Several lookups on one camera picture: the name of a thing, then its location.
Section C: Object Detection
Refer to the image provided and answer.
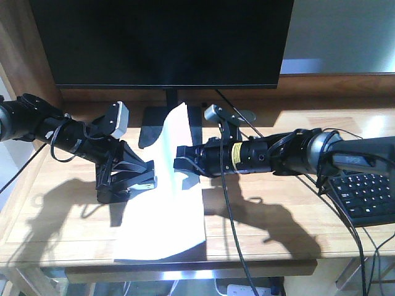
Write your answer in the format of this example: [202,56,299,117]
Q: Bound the wooden desk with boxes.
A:
[1,1,394,295]

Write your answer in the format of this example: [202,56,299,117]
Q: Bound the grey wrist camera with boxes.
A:
[88,101,129,139]
[204,104,241,127]

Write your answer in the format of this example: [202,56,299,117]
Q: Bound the black keyboard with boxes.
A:
[325,171,394,228]

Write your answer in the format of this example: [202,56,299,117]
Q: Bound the black monitor cable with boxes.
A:
[215,89,263,138]

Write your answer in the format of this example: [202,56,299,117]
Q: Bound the white power strip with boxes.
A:
[227,284,271,296]

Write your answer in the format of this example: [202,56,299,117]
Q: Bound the white paper sheet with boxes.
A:
[113,103,206,261]

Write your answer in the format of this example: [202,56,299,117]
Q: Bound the black computer monitor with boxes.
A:
[30,1,294,148]

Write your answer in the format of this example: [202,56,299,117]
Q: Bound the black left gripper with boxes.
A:
[77,137,154,190]

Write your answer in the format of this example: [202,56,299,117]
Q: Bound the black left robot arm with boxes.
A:
[1,94,156,192]

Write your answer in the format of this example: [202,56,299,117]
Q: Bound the black stapler orange label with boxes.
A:
[97,160,157,204]

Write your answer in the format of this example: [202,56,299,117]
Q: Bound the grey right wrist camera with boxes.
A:
[204,104,241,127]

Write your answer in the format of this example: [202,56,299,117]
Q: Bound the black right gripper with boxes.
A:
[173,139,272,178]

